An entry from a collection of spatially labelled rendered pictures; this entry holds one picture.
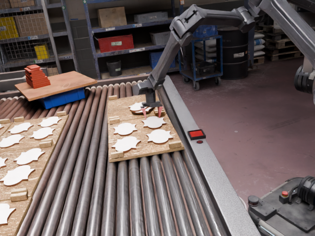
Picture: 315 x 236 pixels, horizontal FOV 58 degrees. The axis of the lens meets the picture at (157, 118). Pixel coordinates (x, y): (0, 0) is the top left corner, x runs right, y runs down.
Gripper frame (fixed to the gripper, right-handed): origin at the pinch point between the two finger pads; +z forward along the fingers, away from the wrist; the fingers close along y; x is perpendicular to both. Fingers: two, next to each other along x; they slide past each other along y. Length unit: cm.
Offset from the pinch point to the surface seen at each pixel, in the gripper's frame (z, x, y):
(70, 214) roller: 19, -61, -40
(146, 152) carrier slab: 9.0, -32.6, -8.5
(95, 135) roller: 5.4, -1.7, -32.6
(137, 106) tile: -4.7, 16.3, -6.6
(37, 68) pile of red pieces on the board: -33, 67, -73
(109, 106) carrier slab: -4.0, 33.5, -23.6
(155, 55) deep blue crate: -39, 428, 71
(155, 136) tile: 5.1, -20.7, -2.0
